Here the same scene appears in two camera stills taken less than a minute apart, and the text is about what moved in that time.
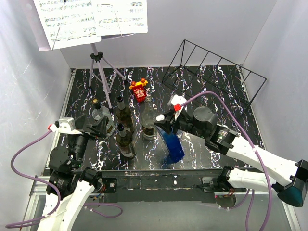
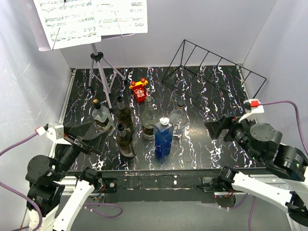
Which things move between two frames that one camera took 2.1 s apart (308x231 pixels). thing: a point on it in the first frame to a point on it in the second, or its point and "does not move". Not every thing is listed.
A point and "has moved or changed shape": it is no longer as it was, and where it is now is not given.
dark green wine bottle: x=123 y=115 does not move
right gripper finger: x=167 y=126 to x=215 y=128
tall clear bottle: x=149 y=130 does not move
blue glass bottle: x=171 y=145 has moved or changed shape
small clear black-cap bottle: x=99 y=111 does not move
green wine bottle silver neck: x=124 y=140 does not move
